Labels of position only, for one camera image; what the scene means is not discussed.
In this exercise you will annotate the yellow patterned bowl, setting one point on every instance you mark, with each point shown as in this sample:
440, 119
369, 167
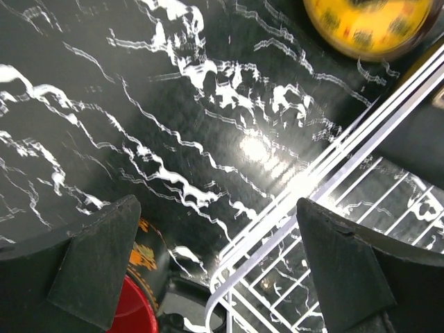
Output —
373, 31

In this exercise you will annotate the white wire dish rack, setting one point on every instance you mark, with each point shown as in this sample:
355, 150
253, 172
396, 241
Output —
264, 283

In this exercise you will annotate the black floral square plate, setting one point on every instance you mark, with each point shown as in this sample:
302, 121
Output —
417, 143

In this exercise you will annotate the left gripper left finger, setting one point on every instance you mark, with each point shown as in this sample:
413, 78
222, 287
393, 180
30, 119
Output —
69, 279

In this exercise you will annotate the red and black mug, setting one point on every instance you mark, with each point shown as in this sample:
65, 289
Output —
150, 276

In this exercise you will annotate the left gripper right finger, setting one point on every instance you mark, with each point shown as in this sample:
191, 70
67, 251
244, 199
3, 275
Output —
368, 282

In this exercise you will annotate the black marble mat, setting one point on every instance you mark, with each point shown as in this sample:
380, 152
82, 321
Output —
216, 115

